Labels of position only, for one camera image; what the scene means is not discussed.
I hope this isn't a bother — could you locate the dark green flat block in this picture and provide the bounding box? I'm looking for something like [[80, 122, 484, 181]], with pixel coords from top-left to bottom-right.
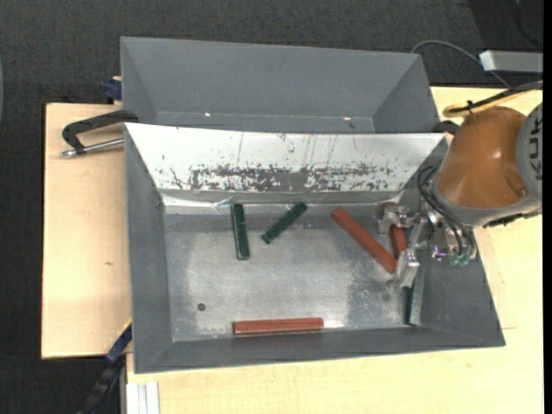
[[260, 200, 310, 246], [404, 265, 427, 327], [229, 202, 252, 261]]

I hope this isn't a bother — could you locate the pale wood flat board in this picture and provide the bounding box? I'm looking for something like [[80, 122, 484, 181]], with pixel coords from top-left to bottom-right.
[[41, 101, 133, 361]]

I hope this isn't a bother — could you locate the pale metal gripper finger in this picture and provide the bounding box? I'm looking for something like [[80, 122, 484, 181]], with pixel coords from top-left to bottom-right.
[[395, 250, 422, 289], [378, 204, 416, 235]]

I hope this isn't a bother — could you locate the grey metal bin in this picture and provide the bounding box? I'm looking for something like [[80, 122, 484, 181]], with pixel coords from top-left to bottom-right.
[[119, 35, 506, 374]]

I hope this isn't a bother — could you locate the red-brown flat block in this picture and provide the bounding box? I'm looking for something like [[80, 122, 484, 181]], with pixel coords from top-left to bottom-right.
[[232, 317, 325, 336], [329, 207, 398, 274], [382, 202, 409, 260]]

